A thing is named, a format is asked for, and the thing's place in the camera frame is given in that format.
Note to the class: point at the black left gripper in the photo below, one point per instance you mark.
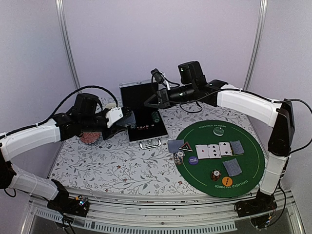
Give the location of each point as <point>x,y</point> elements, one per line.
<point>114,130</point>

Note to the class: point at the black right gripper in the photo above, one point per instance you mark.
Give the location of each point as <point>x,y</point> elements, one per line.
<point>165,99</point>

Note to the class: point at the blue playing card deck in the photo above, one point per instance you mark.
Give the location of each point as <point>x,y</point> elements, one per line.
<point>127,120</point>

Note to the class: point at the aluminium poker case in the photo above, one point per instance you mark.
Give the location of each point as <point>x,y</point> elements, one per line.
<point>133,95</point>

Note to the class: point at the triangular all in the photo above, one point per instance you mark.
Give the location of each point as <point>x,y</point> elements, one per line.
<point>186,147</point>

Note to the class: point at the purple small blind button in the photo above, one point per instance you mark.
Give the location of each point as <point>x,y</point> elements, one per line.
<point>193,160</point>

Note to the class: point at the clear dealer button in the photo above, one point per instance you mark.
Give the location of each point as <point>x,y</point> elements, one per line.
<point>218,131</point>

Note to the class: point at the three of spades card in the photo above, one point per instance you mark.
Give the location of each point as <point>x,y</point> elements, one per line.
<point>214,151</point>

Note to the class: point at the orange poker chip stack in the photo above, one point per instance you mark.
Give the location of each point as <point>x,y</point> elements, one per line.
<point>215,175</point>

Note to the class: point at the dealt blue playing card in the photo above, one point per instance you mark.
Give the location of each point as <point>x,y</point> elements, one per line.
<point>234,172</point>

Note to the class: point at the orange big blind button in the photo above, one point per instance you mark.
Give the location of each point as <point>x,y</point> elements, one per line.
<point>227,181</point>

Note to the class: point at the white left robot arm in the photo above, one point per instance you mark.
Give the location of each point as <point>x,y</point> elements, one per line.
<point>27,155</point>

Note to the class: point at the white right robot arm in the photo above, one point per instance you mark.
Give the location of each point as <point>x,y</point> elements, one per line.
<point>276,114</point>

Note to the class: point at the green poker chip stack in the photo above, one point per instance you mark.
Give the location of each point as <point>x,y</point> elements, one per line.
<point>155,117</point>

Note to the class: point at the red dice row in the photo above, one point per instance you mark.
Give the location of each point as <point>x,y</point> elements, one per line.
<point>145,127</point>

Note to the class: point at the cream ribbed ceramic mug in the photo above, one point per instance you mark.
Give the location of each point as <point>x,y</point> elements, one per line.
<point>110,105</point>

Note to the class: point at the red patterned bowl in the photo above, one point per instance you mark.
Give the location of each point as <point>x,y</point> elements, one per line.
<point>89,137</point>

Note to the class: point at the green round poker mat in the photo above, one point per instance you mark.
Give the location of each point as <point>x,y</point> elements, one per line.
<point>252,162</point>

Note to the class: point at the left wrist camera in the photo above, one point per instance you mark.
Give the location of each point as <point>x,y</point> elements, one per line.
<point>87,105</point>

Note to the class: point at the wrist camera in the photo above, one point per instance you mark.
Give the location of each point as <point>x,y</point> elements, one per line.
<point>87,105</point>
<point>190,73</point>

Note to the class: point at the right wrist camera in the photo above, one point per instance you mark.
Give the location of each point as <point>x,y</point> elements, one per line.
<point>190,73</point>

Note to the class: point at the front aluminium rail base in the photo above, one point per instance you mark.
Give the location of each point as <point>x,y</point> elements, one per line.
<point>113,213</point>

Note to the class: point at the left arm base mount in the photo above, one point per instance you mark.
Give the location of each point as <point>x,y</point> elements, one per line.
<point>64,204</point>

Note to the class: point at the left aluminium frame post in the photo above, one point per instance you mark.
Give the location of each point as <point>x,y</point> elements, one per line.
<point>66,41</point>

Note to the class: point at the aluminium frame post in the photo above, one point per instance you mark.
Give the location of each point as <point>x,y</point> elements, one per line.
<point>66,41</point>
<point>256,44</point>

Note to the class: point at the right aluminium frame post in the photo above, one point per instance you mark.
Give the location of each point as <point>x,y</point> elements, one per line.
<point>256,44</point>

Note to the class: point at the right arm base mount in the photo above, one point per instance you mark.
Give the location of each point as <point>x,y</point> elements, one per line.
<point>260,204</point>

